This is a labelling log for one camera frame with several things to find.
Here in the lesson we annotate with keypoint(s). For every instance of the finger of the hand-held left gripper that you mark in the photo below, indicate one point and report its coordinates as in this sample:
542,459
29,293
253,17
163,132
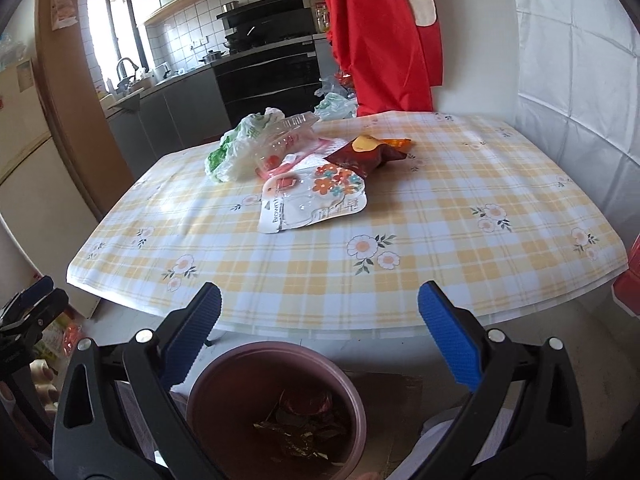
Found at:
47,310
37,290

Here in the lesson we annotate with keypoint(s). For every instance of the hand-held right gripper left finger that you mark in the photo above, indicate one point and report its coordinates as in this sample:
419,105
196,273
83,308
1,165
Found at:
195,330

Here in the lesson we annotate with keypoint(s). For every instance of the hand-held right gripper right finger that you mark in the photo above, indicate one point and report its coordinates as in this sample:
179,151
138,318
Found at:
450,340

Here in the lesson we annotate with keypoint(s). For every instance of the maroon plastic bin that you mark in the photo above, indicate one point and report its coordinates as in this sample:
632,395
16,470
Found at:
220,410

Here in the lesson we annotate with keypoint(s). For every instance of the red packet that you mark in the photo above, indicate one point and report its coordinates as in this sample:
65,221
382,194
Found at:
305,402

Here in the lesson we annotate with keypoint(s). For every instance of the gold foil wrapper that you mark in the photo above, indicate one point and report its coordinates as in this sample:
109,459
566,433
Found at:
290,437

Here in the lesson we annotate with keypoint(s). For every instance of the white floral plastic package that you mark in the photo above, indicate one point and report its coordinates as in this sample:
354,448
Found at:
310,200

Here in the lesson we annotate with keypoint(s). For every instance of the green white plastic bag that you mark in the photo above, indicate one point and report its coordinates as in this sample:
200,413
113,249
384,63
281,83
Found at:
235,150

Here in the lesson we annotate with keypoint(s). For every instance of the orange foil packet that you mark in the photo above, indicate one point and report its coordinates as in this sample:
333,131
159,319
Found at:
400,144

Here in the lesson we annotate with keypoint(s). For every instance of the brown snack wrapper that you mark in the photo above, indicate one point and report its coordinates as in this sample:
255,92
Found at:
360,157

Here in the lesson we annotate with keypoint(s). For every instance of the pile of colourful packets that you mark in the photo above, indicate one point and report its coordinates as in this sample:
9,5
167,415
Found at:
57,355

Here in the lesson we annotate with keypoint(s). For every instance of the person's leg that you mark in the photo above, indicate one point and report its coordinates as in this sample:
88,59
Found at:
440,430

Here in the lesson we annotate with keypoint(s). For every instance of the cardboard sheet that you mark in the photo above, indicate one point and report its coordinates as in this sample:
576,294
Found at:
390,410

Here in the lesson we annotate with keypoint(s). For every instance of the yellow checked floral tablecloth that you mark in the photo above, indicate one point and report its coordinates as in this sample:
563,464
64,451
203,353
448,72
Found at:
425,225

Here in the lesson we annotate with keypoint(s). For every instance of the beige refrigerator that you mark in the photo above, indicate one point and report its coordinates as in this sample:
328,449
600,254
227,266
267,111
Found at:
30,160

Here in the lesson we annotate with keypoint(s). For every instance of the red plastic object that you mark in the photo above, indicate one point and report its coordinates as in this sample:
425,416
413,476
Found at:
629,285

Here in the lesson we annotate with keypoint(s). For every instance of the paper note on refrigerator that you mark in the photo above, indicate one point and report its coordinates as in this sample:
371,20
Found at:
25,76

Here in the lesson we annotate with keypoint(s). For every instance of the grey kitchen base cabinets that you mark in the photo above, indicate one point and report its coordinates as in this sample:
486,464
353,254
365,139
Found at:
170,115

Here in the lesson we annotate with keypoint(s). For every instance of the steel kitchen faucet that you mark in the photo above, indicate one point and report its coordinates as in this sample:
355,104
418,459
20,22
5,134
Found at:
125,67

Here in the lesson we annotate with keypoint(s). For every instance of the clear plastic bag bundle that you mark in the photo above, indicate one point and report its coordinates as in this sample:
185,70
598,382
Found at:
12,50

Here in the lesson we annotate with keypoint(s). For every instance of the white kettle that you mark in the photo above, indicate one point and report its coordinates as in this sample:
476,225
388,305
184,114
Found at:
160,71

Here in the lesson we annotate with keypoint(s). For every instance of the black stove oven unit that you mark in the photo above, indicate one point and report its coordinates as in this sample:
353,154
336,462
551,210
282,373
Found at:
270,85

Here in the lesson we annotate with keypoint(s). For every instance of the white green plastic bags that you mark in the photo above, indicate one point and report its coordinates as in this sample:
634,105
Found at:
337,102

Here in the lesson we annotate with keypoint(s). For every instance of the kitchen window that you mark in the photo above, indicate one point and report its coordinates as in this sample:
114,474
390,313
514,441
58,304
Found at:
112,35

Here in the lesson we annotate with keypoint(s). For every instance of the steel pot with lid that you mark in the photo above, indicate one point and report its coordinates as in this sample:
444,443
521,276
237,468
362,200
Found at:
212,56

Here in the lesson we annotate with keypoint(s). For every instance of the dark wok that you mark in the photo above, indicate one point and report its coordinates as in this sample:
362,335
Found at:
236,42

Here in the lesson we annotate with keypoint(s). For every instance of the red hanging garment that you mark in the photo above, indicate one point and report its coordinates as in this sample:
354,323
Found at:
380,35

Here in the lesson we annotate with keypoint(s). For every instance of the black range hood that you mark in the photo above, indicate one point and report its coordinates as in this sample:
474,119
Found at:
265,12

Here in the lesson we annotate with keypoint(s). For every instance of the small steel pot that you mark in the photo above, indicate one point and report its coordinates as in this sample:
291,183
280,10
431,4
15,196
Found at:
230,6

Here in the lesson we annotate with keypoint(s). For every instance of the wooden door frame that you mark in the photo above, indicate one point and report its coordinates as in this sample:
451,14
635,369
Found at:
75,110

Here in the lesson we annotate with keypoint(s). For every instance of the paper packet on door frame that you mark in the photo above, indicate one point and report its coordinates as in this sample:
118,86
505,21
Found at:
64,7

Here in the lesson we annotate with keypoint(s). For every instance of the white plastic wall sheet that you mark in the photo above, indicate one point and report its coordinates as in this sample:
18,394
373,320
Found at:
575,85

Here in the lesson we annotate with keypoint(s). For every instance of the white wall socket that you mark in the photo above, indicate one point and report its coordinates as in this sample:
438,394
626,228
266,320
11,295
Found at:
199,43

